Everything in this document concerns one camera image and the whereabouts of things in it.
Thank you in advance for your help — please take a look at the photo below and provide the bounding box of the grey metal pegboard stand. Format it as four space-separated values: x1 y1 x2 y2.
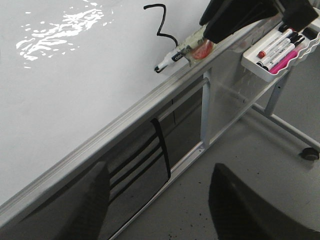
99 67 320 240

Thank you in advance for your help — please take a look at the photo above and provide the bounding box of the white plastic marker tray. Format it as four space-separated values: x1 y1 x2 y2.
241 18 320 82

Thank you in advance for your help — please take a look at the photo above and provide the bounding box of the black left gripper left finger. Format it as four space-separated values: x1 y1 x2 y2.
199 0 278 44

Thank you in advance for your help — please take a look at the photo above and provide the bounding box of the black eraser block in tray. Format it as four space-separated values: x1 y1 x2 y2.
302 27 318 40

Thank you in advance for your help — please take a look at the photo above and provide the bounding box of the black caster wheel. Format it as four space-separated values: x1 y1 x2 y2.
300 147 320 161

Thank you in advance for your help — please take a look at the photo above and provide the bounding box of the white whiteboard with aluminium frame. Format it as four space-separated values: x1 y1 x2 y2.
0 0 281 228

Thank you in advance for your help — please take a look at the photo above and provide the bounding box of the red capped white marker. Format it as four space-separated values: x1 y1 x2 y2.
257 28 293 59

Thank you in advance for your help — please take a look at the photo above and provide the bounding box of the pink marker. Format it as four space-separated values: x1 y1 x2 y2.
269 49 299 75

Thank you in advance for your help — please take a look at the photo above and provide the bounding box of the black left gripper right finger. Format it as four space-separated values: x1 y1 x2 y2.
281 0 319 32

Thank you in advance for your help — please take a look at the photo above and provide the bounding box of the white black whiteboard marker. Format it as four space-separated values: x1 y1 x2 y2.
154 26 216 74

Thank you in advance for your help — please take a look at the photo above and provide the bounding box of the black capped white marker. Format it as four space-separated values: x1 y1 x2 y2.
256 32 299 67

